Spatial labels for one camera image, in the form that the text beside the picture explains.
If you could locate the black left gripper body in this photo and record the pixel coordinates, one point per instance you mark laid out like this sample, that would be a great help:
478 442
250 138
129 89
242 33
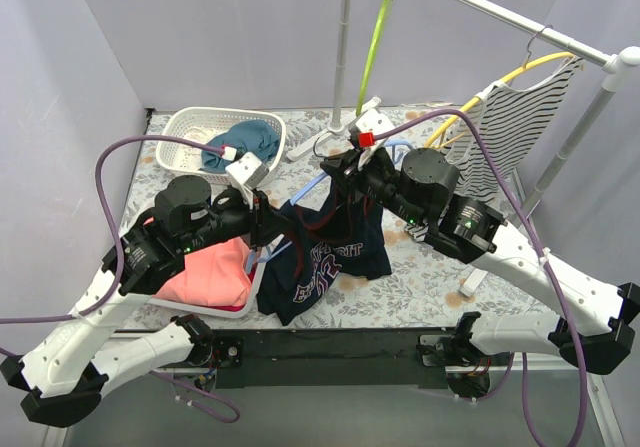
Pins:
260 219

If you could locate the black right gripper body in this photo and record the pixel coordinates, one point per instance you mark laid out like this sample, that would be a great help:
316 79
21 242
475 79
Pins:
347 168

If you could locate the blue hanger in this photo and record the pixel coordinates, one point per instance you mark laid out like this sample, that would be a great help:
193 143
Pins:
305 189

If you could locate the navy tank top red trim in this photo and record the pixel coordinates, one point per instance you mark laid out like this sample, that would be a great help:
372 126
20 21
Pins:
344 236

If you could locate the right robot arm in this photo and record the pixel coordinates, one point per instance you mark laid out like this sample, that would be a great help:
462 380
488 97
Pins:
588 321

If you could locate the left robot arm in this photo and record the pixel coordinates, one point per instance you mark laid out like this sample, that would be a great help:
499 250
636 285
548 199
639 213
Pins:
67 375

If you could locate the yellow hanger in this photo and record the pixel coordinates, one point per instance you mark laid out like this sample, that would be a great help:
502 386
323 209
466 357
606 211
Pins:
525 64

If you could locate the striped tank top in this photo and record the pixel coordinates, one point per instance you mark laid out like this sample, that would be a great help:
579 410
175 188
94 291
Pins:
509 120

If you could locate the green hanger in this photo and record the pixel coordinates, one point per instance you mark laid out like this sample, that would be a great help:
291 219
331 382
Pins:
377 33

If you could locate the white cloth in basket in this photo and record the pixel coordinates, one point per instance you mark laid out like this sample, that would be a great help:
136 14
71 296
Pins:
198 135

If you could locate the pink cloth in basket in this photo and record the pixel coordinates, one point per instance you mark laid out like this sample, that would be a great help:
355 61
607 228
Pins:
213 277

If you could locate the teal cloth in basket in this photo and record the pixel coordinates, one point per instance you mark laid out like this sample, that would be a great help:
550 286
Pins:
255 136

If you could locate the white plastic basket front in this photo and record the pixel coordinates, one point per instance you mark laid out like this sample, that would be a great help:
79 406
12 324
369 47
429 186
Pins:
255 276

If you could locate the floral table mat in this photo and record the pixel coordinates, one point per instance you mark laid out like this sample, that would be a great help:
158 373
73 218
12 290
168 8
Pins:
421 291

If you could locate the white clothes rack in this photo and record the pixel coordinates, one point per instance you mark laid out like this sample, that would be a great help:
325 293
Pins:
617 67

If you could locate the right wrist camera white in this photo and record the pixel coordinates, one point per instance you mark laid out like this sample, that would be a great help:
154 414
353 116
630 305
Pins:
364 131

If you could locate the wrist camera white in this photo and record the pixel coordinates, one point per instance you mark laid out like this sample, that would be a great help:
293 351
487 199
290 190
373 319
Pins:
245 172
364 131

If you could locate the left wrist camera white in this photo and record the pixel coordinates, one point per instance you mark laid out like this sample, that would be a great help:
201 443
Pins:
245 172

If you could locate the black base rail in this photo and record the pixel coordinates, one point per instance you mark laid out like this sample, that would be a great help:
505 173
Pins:
342 357

